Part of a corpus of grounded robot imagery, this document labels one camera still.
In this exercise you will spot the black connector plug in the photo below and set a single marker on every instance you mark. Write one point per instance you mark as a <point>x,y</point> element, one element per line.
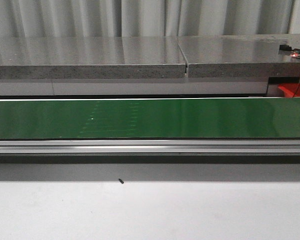
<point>286,47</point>

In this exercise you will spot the green conveyor belt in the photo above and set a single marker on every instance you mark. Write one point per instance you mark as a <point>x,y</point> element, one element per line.
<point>150,118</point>

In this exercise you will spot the grey curtain backdrop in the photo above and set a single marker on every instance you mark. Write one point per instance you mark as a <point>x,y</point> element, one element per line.
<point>147,18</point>

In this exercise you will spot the white cabinet panel under counter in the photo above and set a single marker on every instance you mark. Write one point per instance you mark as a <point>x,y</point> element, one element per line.
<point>184,86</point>

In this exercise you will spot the grey stone countertop slab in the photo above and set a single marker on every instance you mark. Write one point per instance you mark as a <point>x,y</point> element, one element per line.
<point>240,56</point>
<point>90,58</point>

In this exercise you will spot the grey stone countertop slab right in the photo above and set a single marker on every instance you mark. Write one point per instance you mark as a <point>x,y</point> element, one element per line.
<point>240,56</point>

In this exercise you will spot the aluminium conveyor side rail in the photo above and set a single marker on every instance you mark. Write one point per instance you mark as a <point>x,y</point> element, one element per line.
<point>146,147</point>

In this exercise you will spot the grey stone countertop slab left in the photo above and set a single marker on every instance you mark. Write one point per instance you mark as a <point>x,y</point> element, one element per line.
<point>90,58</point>

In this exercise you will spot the red plastic bin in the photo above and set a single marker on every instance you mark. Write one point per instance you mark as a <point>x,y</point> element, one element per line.
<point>290,90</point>

